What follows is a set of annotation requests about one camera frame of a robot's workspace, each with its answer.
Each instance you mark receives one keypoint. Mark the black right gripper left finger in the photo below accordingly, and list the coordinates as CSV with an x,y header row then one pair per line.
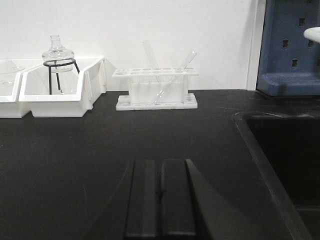
x,y
142,213

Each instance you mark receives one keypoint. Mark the black lab sink basin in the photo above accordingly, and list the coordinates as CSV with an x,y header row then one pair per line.
x,y
286,150

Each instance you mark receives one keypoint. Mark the white plastic bin with flask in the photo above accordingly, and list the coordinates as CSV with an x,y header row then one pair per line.
x,y
72,96

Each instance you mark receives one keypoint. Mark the white test tube rack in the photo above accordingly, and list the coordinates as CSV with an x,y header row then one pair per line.
x,y
156,88

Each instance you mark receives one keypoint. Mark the clear glass test tube left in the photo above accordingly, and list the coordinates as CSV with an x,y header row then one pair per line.
x,y
150,54

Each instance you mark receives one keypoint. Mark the white dish on rack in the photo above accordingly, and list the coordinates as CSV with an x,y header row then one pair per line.
x,y
312,34

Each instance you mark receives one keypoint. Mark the black wire tripod stand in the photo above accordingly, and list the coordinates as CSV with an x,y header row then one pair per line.
x,y
54,66

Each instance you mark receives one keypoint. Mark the clear glass funnel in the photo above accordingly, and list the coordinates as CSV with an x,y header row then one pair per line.
x,y
8,71

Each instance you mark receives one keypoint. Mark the white plastic middle bin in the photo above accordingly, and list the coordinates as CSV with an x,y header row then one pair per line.
x,y
10,107

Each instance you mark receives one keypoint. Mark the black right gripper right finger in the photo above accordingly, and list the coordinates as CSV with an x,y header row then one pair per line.
x,y
180,215

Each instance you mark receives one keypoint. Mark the clear glass flask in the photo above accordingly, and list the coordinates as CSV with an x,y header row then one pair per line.
x,y
58,52

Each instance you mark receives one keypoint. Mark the clear glass test tube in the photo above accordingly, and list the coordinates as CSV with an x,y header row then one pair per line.
x,y
182,66
150,54

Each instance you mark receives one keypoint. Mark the clear glass test tube right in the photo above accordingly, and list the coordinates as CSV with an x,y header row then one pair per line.
x,y
182,66

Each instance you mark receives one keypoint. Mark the blue pegboard drying rack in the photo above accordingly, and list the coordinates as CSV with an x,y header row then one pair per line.
x,y
289,63

